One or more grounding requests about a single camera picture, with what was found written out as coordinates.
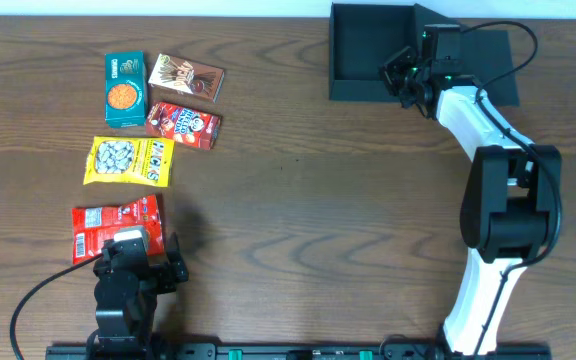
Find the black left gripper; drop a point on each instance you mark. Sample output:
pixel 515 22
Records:
pixel 169 268

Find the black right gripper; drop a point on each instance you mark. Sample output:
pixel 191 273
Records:
pixel 398 73

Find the red Hello Panda box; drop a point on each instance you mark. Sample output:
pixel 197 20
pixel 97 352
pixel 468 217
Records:
pixel 184 125

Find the brown Pocky box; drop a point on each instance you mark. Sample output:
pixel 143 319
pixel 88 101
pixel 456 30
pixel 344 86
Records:
pixel 187 77

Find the teal Chunkies cookie box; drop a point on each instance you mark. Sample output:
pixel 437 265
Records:
pixel 126 98

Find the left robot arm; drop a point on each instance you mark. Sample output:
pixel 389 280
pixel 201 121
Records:
pixel 126 295

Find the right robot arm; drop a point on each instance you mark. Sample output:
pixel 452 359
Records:
pixel 511 212

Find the red candy bag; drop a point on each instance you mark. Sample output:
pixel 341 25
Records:
pixel 94 225

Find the yellow Hacks candy bag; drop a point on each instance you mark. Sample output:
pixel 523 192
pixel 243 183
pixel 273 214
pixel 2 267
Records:
pixel 141 160

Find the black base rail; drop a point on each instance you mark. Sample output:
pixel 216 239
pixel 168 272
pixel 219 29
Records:
pixel 392 351

